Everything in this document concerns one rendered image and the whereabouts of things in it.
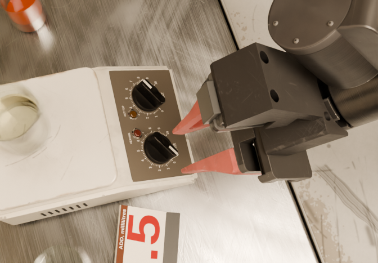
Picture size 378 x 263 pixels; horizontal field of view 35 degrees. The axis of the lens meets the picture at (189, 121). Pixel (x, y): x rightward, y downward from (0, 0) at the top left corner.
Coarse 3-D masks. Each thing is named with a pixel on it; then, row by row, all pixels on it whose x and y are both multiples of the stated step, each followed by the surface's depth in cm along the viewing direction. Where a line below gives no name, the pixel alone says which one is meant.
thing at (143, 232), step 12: (132, 216) 60; (144, 216) 61; (156, 216) 62; (132, 228) 60; (144, 228) 61; (156, 228) 62; (132, 240) 60; (144, 240) 61; (156, 240) 62; (132, 252) 60; (144, 252) 61; (156, 252) 62
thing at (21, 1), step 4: (12, 0) 67; (16, 0) 67; (20, 0) 67; (24, 0) 67; (28, 0) 67; (32, 0) 67; (8, 4) 67; (12, 4) 67; (16, 4) 67; (20, 4) 67; (24, 4) 67; (28, 4) 67; (32, 4) 67; (8, 8) 67; (12, 8) 67; (16, 8) 67; (20, 8) 67; (24, 8) 67
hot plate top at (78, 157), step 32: (64, 96) 58; (96, 96) 58; (64, 128) 57; (96, 128) 57; (0, 160) 56; (32, 160) 56; (64, 160) 56; (96, 160) 56; (0, 192) 55; (32, 192) 55; (64, 192) 55
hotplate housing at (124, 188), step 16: (112, 96) 60; (176, 96) 65; (112, 112) 59; (112, 128) 59; (112, 144) 58; (192, 160) 63; (128, 176) 58; (192, 176) 62; (96, 192) 57; (112, 192) 58; (128, 192) 59; (144, 192) 61; (16, 208) 57; (32, 208) 57; (48, 208) 57; (64, 208) 59; (80, 208) 62; (16, 224) 62
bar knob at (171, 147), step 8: (152, 136) 59; (160, 136) 59; (144, 144) 60; (152, 144) 60; (160, 144) 59; (168, 144) 59; (152, 152) 60; (160, 152) 60; (168, 152) 59; (176, 152) 59; (152, 160) 59; (160, 160) 60; (168, 160) 60
